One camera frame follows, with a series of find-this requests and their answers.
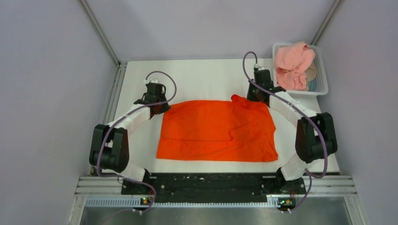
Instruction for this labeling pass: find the orange t-shirt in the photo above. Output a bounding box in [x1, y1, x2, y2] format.
[156, 95, 278, 163]

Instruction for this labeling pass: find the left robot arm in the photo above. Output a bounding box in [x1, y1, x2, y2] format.
[89, 82, 170, 194]

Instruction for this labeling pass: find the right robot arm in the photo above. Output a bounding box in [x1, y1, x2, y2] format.
[247, 67, 337, 193]

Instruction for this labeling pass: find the pink t-shirt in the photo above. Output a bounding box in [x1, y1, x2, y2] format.
[274, 42, 316, 91]

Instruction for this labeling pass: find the beige garment in basket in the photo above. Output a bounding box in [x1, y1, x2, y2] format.
[305, 61, 317, 82]

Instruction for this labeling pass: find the blue garment in basket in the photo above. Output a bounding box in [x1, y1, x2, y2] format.
[307, 79, 317, 92]

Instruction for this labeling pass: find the white plastic basket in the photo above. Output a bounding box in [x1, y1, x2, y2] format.
[272, 43, 329, 96]

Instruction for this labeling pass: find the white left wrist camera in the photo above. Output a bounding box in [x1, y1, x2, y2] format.
[144, 79, 160, 85]

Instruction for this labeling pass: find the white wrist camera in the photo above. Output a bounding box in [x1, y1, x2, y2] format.
[144, 79, 160, 85]
[253, 63, 268, 71]

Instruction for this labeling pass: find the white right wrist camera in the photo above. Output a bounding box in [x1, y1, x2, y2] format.
[253, 63, 268, 71]

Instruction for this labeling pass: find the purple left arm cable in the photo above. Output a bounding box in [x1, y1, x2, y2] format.
[96, 71, 178, 215]

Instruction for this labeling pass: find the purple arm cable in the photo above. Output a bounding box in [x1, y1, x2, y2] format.
[96, 71, 178, 215]
[242, 51, 329, 214]

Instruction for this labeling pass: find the aluminium frame rail left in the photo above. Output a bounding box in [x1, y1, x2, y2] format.
[90, 62, 128, 174]

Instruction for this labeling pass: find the aluminium frame rail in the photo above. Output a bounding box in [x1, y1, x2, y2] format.
[90, 62, 128, 174]
[67, 173, 368, 225]

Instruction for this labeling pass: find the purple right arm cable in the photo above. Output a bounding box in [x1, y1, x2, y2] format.
[242, 51, 329, 214]

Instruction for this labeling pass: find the aluminium frame rail front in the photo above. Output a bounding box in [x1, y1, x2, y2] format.
[67, 173, 368, 225]

